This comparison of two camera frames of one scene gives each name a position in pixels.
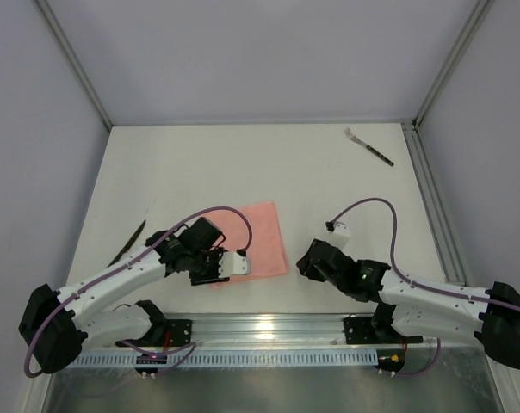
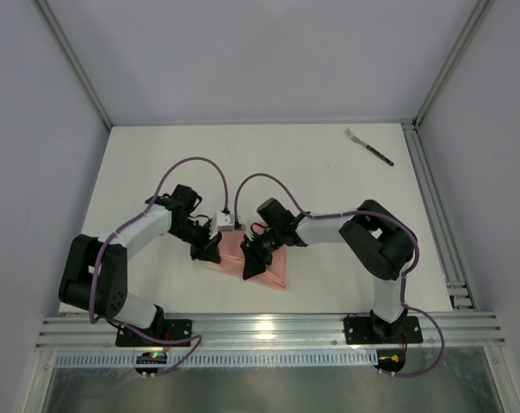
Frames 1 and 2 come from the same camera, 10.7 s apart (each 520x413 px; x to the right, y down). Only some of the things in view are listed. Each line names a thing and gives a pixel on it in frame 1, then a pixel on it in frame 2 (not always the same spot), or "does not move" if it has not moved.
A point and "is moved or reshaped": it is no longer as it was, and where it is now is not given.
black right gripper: x=313 y=263 to x=255 y=252
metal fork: x=369 y=148 does not move
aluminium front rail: x=273 y=332 does not move
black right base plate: x=360 y=329 does not move
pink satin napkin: x=265 y=252 is moved or reshaped
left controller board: x=150 y=359 does not move
